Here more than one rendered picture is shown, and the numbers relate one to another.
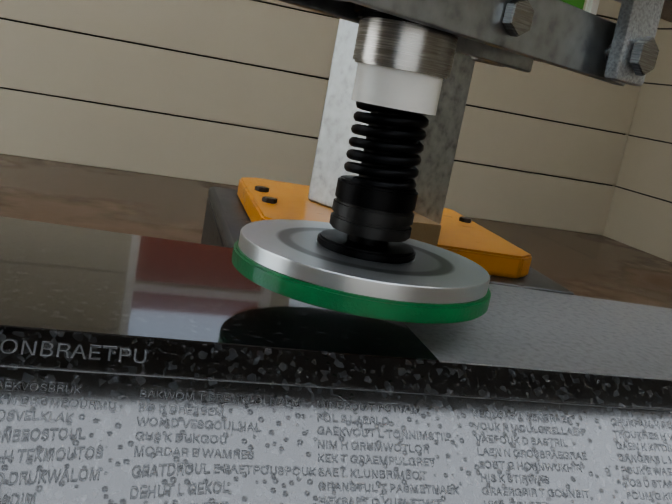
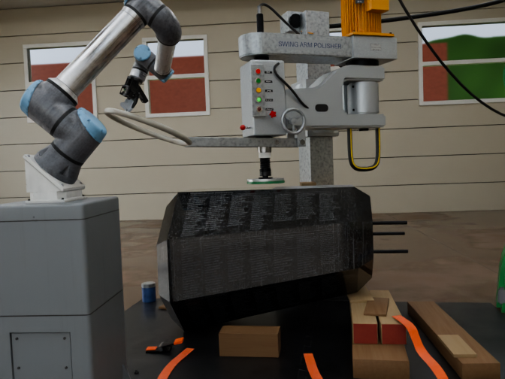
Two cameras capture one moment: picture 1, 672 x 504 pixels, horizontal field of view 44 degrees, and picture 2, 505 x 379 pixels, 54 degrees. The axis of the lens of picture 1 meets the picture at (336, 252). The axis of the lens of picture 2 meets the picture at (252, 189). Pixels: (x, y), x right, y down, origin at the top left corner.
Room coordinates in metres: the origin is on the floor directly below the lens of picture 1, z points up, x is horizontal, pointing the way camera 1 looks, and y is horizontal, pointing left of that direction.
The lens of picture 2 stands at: (-1.99, -1.13, 0.98)
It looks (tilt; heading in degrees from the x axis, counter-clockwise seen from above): 3 degrees down; 24
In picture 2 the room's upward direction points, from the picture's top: 2 degrees counter-clockwise
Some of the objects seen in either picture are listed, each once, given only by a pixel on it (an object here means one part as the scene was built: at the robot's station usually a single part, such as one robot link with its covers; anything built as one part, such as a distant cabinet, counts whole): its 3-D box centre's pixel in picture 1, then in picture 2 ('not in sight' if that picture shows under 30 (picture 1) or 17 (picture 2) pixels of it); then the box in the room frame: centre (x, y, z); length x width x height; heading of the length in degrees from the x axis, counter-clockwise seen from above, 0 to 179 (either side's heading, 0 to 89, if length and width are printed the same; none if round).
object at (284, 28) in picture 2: not in sight; (291, 23); (1.57, 0.09, 2.00); 0.20 x 0.18 x 0.15; 14
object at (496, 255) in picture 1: (372, 220); not in sight; (1.60, -0.06, 0.76); 0.49 x 0.49 x 0.05; 14
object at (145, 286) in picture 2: not in sight; (149, 292); (0.93, 1.02, 0.08); 0.10 x 0.10 x 0.13
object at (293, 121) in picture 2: not in sight; (291, 121); (0.68, -0.19, 1.20); 0.15 x 0.10 x 0.15; 132
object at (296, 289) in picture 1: (363, 261); (265, 180); (0.69, -0.02, 0.87); 0.22 x 0.22 x 0.04
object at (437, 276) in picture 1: (364, 256); (265, 179); (0.69, -0.02, 0.88); 0.21 x 0.21 x 0.01
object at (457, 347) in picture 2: not in sight; (455, 345); (0.45, -1.05, 0.10); 0.25 x 0.10 x 0.01; 19
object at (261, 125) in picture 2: not in sight; (276, 102); (0.74, -0.08, 1.32); 0.36 x 0.22 x 0.45; 132
